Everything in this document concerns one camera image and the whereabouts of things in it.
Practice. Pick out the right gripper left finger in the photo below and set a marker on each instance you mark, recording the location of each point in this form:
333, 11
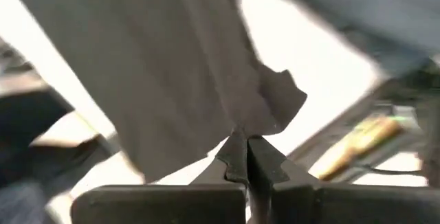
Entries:
158, 205

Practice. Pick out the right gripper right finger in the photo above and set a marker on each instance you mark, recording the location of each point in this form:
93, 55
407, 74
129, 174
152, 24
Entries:
343, 205

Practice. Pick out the black garment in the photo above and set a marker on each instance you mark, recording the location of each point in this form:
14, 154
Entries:
165, 62

